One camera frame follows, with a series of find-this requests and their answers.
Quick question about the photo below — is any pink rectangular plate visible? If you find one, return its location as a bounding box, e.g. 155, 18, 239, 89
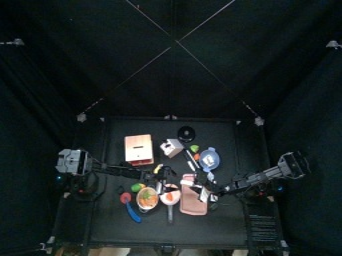
179, 173, 209, 217

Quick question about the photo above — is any white toy frying pan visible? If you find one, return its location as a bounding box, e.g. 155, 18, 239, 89
159, 183, 183, 224

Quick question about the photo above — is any bowl with orange food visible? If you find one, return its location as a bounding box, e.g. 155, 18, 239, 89
135, 186, 160, 212

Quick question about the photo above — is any green yellow toy fruit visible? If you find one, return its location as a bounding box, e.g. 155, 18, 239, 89
129, 182, 147, 193

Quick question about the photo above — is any black and white toy knife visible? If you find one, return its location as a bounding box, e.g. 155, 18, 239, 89
183, 149, 200, 172

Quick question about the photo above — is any white toy cube appliance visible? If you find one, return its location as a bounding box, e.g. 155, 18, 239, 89
159, 138, 185, 159

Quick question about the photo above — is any red and blue toy spoon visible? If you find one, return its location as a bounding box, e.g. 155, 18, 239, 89
119, 192, 143, 224

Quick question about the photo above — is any blue toy bowl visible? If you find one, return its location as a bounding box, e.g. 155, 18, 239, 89
197, 146, 222, 173

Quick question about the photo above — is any wooden toy box red base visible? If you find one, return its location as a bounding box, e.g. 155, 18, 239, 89
123, 133, 156, 167

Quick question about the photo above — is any black round bowl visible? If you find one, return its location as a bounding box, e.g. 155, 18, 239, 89
176, 125, 196, 142

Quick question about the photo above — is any black vented box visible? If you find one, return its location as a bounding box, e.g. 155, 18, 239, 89
247, 213, 279, 248

